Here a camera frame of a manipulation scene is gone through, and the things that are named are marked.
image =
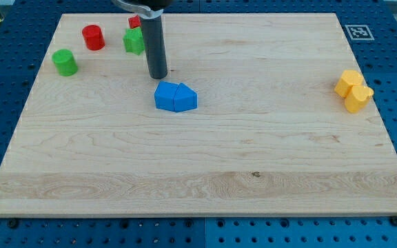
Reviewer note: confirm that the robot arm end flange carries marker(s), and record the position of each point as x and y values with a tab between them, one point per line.
147	9

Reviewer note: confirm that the blue pentagon block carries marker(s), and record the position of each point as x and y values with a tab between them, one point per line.
185	99

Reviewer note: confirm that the blue cube block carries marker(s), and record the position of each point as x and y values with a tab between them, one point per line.
164	95

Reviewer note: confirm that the wooden board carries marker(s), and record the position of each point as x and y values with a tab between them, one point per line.
270	137

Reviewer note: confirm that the green star block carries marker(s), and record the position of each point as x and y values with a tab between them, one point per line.
133	41

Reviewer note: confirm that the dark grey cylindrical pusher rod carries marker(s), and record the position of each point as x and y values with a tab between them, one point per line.
152	31

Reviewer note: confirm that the small red block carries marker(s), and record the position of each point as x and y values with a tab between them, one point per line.
134	22

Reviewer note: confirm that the red cylinder block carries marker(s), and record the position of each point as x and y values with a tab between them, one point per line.
93	37

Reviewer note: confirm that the green cylinder block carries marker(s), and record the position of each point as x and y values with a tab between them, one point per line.
64	62

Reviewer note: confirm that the yellow hexagon block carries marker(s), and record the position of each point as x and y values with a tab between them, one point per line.
347	80

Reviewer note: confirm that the yellow heart block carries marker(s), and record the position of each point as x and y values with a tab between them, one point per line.
357	98

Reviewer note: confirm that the white fiducial marker tag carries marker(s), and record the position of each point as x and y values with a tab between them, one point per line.
358	32

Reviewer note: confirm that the black board mounting screw left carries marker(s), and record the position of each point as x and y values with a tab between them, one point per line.
12	223

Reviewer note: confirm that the black board mounting screw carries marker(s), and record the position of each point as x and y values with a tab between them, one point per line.
12	223
393	221

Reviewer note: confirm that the black board mounting screw right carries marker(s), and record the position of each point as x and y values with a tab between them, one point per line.
393	221

